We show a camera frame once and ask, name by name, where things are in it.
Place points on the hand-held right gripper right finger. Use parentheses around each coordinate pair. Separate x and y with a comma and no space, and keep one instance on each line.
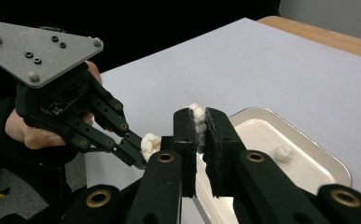
(220,146)

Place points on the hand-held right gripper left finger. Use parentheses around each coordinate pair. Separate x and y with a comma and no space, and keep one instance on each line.
(186,140)

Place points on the white cotton ball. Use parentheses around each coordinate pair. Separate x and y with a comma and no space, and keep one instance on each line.
(150,145)
(199,116)
(283,153)

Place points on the square metal tray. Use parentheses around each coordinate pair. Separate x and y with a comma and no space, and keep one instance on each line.
(262,137)

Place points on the wooden table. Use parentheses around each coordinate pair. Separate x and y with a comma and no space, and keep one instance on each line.
(324,35)

